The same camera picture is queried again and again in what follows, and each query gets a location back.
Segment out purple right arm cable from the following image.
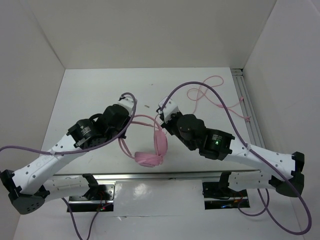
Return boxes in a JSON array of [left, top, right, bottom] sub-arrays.
[[159, 81, 313, 236]]

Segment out pink headphones with cable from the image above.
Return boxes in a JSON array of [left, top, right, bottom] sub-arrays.
[[117, 75, 252, 167]]

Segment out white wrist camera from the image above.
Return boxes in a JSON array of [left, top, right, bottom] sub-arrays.
[[117, 94, 137, 117], [156, 96, 180, 123]]

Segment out aluminium front rail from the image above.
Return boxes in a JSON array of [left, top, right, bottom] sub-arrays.
[[49, 170, 261, 186]]

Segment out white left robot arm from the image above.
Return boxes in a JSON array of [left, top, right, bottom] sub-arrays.
[[0, 103, 133, 215]]

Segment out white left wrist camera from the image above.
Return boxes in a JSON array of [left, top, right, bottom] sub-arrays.
[[117, 94, 137, 117]]

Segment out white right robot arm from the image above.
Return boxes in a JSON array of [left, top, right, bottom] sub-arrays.
[[160, 111, 305, 198]]

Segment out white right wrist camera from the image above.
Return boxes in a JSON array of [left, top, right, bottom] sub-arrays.
[[156, 96, 180, 123]]

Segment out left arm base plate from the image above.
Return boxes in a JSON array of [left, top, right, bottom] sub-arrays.
[[68, 181, 116, 213]]

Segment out aluminium side rail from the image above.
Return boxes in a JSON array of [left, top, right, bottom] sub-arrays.
[[230, 68, 266, 148]]

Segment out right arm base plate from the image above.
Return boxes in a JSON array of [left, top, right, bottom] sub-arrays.
[[202, 182, 250, 210]]

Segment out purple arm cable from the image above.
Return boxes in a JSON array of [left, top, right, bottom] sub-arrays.
[[159, 81, 313, 236], [0, 92, 138, 240]]

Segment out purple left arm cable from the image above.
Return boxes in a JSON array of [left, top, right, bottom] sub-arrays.
[[0, 92, 138, 240]]

